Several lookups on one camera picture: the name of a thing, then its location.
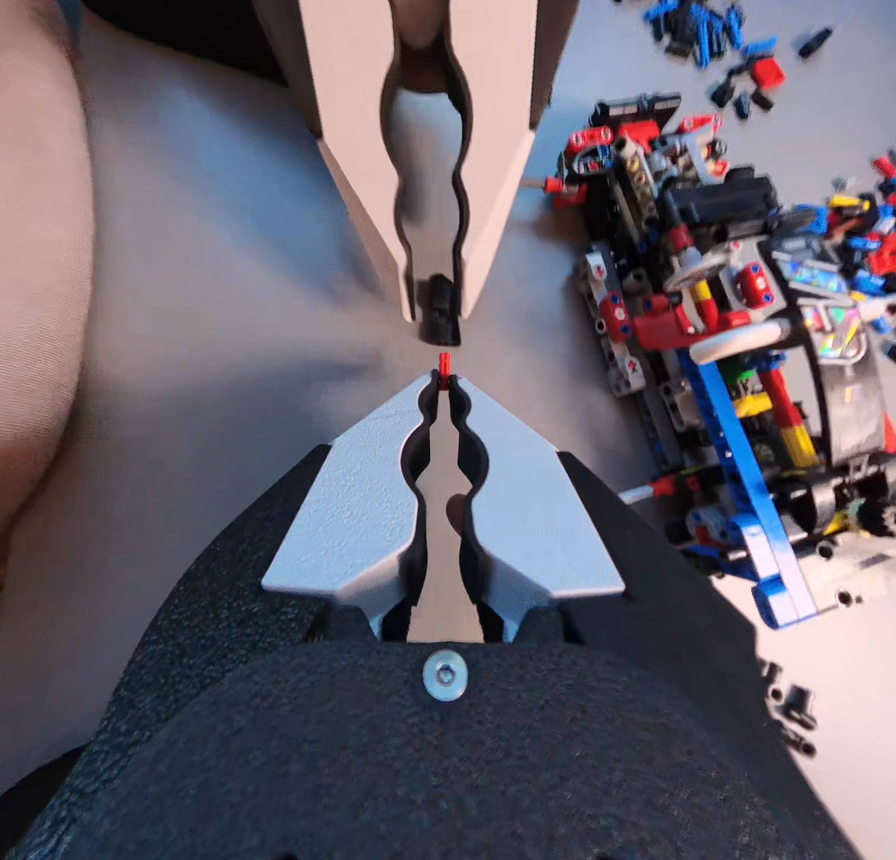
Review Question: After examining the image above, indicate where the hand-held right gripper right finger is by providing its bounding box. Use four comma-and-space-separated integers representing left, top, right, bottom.
448, 374, 627, 641

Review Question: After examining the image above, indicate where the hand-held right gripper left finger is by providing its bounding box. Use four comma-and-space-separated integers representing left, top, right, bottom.
259, 373, 440, 638

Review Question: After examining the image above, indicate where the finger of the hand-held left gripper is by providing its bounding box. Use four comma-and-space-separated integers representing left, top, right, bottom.
437, 0, 590, 320
240, 0, 422, 325

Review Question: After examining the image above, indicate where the black lego connector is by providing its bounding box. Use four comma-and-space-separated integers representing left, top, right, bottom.
417, 274, 463, 347

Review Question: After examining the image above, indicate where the lego car chassis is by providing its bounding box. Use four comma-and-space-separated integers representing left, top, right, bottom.
525, 92, 896, 630

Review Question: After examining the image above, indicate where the pile of colourful lego pieces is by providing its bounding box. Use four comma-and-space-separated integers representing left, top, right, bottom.
791, 151, 896, 301

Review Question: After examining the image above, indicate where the black padded armrest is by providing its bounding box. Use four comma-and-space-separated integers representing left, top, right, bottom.
63, 0, 289, 85

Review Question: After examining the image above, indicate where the pile of black blue pins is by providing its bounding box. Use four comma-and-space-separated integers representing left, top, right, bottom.
605, 0, 778, 115

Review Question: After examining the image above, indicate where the person's beige sweatshirt torso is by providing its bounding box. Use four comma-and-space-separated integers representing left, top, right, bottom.
0, 0, 97, 570

